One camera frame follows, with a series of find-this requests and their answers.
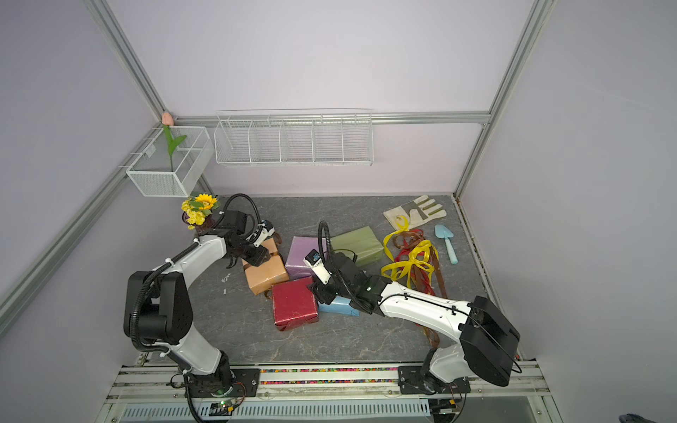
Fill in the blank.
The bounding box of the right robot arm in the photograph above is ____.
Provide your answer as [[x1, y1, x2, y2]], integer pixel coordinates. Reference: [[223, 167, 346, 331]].
[[304, 250, 521, 395]]

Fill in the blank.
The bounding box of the red gift box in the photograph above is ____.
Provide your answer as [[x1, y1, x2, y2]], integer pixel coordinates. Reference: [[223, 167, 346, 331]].
[[273, 277, 319, 331]]

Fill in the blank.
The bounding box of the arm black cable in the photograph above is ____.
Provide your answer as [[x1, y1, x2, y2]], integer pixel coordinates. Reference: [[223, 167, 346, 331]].
[[129, 192, 264, 353], [316, 219, 524, 375]]

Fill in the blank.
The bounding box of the dark glass vase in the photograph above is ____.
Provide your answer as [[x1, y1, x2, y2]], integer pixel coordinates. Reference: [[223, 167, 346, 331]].
[[182, 211, 216, 236]]

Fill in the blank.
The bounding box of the blue gift box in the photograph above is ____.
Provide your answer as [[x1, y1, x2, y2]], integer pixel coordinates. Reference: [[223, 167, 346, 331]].
[[318, 296, 361, 317]]

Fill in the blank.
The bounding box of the purple gift box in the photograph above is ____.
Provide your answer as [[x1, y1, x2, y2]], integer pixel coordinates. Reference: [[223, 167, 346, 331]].
[[285, 236, 318, 280]]

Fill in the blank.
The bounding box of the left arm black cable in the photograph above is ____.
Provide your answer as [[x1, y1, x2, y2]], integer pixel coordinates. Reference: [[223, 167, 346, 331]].
[[129, 192, 264, 353]]

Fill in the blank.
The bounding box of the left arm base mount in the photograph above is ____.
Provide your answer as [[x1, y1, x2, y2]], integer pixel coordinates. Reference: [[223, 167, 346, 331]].
[[184, 367, 261, 398]]

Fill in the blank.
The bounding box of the green gift box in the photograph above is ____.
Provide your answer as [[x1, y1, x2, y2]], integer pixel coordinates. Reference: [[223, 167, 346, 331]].
[[331, 227, 384, 268]]

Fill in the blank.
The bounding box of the yellow sunflower bouquet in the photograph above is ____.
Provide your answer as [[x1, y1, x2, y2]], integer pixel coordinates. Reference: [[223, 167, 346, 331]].
[[181, 193, 219, 225]]

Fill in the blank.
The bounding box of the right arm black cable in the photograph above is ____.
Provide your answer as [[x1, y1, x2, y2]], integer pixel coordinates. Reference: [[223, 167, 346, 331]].
[[316, 219, 524, 375]]

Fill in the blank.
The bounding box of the white gardening glove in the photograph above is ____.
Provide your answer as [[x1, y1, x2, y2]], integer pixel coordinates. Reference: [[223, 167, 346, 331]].
[[384, 195, 447, 229]]

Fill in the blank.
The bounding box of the yellow ribbon of red box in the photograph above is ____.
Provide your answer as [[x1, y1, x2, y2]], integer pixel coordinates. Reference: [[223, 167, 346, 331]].
[[383, 216, 426, 262]]

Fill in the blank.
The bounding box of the long white wire basket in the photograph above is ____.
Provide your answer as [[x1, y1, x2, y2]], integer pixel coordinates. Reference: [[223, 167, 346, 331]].
[[214, 109, 375, 167]]

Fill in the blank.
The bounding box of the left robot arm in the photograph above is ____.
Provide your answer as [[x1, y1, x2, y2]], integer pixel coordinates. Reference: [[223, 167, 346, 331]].
[[123, 211, 275, 384]]

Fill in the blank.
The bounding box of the artificial pink tulip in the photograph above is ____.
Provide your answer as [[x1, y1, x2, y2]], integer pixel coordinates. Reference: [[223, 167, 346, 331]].
[[161, 111, 187, 172]]

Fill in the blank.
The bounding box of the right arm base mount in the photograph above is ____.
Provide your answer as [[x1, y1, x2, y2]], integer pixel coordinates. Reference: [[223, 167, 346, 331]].
[[398, 348, 471, 396]]

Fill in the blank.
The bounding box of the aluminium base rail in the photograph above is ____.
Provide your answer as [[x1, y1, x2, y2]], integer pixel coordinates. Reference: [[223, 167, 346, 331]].
[[97, 361, 562, 422]]

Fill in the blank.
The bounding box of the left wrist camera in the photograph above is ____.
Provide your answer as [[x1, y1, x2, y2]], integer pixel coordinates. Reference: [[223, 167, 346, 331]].
[[248, 220, 275, 247]]

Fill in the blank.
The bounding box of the small white mesh basket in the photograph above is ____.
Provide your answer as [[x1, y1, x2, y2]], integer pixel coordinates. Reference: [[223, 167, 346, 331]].
[[126, 125, 215, 198]]

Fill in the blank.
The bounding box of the light blue garden trowel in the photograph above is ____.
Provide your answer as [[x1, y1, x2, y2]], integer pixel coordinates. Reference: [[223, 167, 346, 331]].
[[435, 224, 458, 265]]

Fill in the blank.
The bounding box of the orange gift box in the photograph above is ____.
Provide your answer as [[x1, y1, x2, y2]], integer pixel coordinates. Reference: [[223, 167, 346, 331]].
[[240, 237, 291, 296]]

